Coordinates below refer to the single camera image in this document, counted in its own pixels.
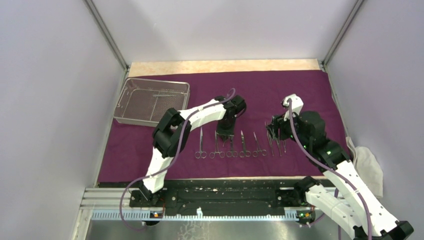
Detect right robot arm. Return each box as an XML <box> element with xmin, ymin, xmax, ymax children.
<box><xmin>266</xmin><ymin>111</ymin><xmax>414</xmax><ymax>240</ymax></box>

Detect small curved hemostat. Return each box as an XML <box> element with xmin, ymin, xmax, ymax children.
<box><xmin>252</xmin><ymin>132</ymin><xmax>267</xmax><ymax>158</ymax></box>

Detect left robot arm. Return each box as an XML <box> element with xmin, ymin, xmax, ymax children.
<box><xmin>139</xmin><ymin>95</ymin><xmax>247</xmax><ymax>207</ymax></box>

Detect surgical forceps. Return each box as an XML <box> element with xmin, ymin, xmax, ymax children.
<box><xmin>194</xmin><ymin>127</ymin><xmax>207</xmax><ymax>159</ymax></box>

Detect short metal tweezers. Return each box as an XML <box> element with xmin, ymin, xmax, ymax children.
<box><xmin>281</xmin><ymin>140</ymin><xmax>287</xmax><ymax>153</ymax></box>

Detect grey cable duct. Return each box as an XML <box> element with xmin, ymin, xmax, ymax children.
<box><xmin>91</xmin><ymin>207</ymin><xmax>299</xmax><ymax>222</ymax></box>

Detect surgical scissors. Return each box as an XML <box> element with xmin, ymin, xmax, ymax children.
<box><xmin>239</xmin><ymin>130</ymin><xmax>252</xmax><ymax>158</ymax></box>

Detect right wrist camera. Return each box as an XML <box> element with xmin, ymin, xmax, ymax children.
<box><xmin>281</xmin><ymin>94</ymin><xmax>304</xmax><ymax>121</ymax></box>

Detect surgical clamp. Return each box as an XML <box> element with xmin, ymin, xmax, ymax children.
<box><xmin>209</xmin><ymin>131</ymin><xmax>226</xmax><ymax>159</ymax></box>

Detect small metal scissors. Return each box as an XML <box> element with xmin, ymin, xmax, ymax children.
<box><xmin>226</xmin><ymin>137</ymin><xmax>238</xmax><ymax>158</ymax></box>

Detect metal mesh instrument tray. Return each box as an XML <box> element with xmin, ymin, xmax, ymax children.
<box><xmin>113</xmin><ymin>77</ymin><xmax>191</xmax><ymax>127</ymax></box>

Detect metal spatula handle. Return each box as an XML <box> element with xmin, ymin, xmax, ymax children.
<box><xmin>264</xmin><ymin>121</ymin><xmax>274</xmax><ymax>156</ymax></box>

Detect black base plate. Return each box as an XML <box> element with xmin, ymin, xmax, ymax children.
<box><xmin>99</xmin><ymin>178</ymin><xmax>327</xmax><ymax>218</ymax></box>

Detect maroon wrap cloth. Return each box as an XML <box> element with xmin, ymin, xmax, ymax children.
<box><xmin>97</xmin><ymin>70</ymin><xmax>347</xmax><ymax>183</ymax></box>

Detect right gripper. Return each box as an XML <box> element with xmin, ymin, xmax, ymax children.
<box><xmin>265</xmin><ymin>107</ymin><xmax>310</xmax><ymax>149</ymax></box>

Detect white crumpled cloth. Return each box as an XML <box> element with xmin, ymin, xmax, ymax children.
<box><xmin>345</xmin><ymin>136</ymin><xmax>384</xmax><ymax>199</ymax></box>

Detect thin scalpel handle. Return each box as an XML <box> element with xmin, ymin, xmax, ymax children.
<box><xmin>152</xmin><ymin>94</ymin><xmax>176</xmax><ymax>98</ymax></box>

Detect long metal tweezers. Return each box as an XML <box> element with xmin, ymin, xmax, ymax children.
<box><xmin>272</xmin><ymin>128</ymin><xmax>282</xmax><ymax>157</ymax></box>

